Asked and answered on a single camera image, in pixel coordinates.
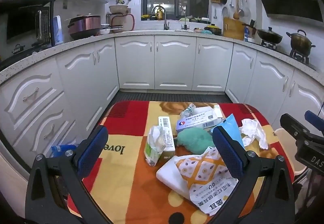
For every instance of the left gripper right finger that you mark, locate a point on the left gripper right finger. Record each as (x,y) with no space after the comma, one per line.
(275,201)

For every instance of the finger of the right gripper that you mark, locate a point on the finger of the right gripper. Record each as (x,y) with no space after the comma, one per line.
(293,127)
(314,120)

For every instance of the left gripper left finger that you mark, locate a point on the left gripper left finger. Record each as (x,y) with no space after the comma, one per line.
(44,202)

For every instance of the white tissue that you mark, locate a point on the white tissue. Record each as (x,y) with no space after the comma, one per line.
(252,130)

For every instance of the patterned paper food bag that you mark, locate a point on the patterned paper food bag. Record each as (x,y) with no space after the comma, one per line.
(202,179)

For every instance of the blue plastic wrapper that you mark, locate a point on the blue plastic wrapper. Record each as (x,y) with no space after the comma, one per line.
(231,127)

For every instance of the green terry cloth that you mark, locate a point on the green terry cloth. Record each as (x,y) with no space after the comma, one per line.
(195,140)

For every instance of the silver blue medicine box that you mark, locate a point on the silver blue medicine box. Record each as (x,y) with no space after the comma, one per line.
(202,120)

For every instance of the green white tissue packet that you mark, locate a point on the green white tissue packet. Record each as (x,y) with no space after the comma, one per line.
(155,145)

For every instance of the long white green box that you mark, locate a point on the long white green box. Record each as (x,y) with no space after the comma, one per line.
(169,149)

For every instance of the white foam block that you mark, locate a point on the white foam block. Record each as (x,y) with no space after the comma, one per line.
(205,108)

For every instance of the beige round trash bin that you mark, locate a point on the beige round trash bin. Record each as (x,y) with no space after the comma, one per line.
(289,146)

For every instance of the chrome kitchen faucet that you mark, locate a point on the chrome kitchen faucet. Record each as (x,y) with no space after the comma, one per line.
(160,14)

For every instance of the red yellow orange blanket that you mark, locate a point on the red yellow orange blanket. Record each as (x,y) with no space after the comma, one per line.
(122,183)

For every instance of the bronze stock pot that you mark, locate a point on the bronze stock pot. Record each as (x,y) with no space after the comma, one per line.
(300,42)

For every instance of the black wok with lid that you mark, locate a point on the black wok with lid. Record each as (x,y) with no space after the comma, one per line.
(269,36)

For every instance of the black floor mat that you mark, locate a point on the black floor mat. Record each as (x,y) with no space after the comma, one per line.
(169,97)

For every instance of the wooden cutting board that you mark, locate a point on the wooden cutting board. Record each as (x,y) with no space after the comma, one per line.
(233,28)

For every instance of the yellow black casserole pot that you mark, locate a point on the yellow black casserole pot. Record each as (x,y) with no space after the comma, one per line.
(213,29)

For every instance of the blue white kettle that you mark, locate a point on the blue white kettle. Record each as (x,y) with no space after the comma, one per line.
(57,30)

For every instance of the copper rice cooker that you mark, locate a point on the copper rice cooker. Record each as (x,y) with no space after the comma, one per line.
(84,26)

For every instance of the black microwave oven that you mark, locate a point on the black microwave oven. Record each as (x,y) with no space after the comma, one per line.
(26,26)

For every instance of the red wire dish rack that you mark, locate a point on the red wire dish rack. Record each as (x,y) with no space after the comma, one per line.
(118,22)

